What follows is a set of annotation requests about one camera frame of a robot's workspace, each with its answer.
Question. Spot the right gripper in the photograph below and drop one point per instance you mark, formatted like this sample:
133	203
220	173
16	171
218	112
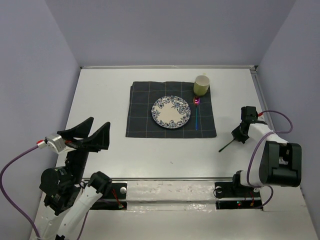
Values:
236	135

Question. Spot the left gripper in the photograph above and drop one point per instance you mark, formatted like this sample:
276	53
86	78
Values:
99	139

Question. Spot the iridescent fork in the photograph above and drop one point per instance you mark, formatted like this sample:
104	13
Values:
220	150

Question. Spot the iridescent spoon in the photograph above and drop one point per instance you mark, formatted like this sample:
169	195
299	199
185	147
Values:
196	102

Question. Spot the pale green mug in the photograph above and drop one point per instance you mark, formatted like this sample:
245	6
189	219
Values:
201	85

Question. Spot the dark checked cloth napkin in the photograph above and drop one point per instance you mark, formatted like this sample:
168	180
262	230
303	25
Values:
143	95

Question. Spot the blue floral plate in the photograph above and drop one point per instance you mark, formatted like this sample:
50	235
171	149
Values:
171	112

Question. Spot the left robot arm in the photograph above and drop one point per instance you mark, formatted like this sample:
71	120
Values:
66	203

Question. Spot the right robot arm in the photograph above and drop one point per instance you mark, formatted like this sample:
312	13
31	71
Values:
274	161

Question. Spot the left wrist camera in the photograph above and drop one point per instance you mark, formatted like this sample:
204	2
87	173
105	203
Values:
54	142

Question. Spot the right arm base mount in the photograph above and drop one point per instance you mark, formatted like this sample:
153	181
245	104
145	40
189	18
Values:
235	198

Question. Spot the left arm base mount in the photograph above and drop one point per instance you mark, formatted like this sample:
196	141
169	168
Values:
115	200

